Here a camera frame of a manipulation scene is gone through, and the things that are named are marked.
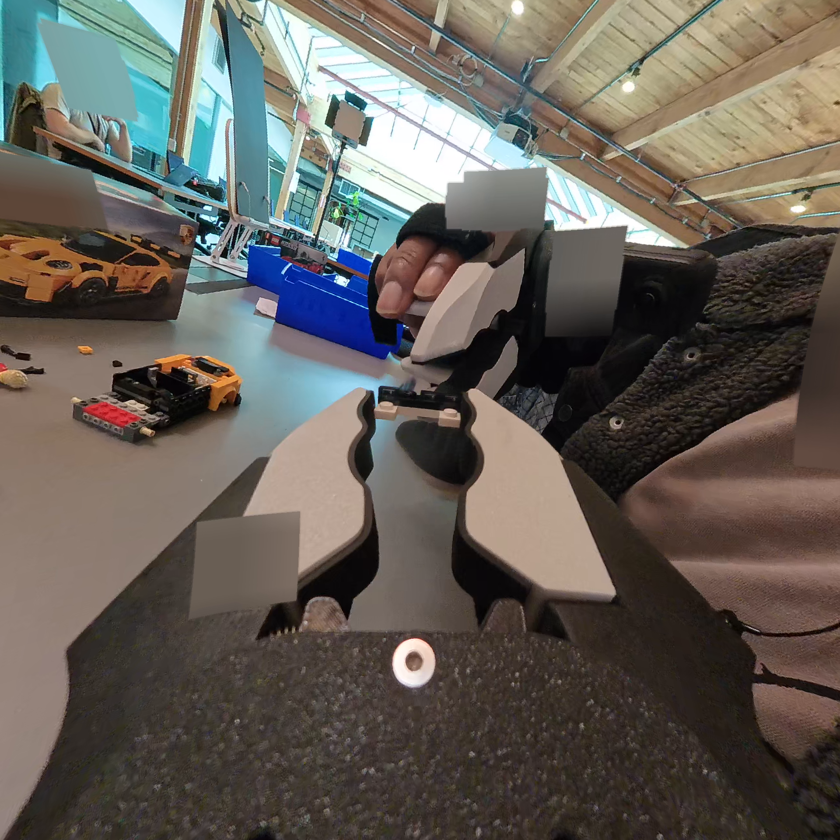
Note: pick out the black tripod stand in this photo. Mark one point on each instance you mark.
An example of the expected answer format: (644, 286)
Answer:
(348, 121)

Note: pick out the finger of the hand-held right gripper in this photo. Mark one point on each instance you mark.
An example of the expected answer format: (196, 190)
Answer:
(459, 308)
(505, 367)

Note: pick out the dark fleece jacket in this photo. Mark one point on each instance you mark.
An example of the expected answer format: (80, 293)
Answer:
(722, 367)

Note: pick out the blue storage bin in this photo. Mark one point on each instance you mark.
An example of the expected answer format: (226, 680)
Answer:
(266, 269)
(328, 315)

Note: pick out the blue plaid shirt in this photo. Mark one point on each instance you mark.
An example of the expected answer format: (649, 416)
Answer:
(525, 410)

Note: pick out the green plant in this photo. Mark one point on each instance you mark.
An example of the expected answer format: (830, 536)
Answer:
(344, 210)

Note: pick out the black plate with white studs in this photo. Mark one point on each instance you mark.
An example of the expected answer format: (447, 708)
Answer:
(420, 397)

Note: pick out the dark tape strip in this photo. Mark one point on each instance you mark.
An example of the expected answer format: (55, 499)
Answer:
(216, 283)

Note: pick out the white ceiling camera box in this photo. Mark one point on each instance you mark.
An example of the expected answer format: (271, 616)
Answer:
(515, 134)

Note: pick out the wooden office desk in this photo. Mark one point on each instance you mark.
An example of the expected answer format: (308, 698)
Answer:
(131, 170)

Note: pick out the laptop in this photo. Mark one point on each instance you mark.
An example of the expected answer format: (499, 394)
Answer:
(180, 174)

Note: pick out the red lego minifigure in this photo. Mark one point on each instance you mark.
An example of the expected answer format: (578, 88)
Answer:
(13, 377)

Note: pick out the office chair with jacket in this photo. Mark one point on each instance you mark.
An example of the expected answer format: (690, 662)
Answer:
(26, 118)

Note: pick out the yellow car lego box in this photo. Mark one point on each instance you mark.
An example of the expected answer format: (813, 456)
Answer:
(98, 262)

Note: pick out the black lego box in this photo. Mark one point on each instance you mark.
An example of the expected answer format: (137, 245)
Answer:
(302, 253)

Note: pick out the dark board on stand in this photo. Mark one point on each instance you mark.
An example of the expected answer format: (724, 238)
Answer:
(249, 131)

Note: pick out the partly built lego car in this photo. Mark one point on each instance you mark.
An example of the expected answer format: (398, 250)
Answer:
(164, 394)

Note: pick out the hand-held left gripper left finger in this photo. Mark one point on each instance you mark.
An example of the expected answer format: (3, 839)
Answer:
(315, 472)

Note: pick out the person's right hand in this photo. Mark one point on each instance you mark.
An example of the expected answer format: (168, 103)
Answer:
(420, 269)

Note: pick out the black quilted cushion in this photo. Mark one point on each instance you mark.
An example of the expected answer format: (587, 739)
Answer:
(439, 453)

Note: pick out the white paper sheet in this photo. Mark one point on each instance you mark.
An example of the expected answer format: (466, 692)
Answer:
(266, 308)

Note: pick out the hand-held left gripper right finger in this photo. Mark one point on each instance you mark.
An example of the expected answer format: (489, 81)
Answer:
(531, 512)

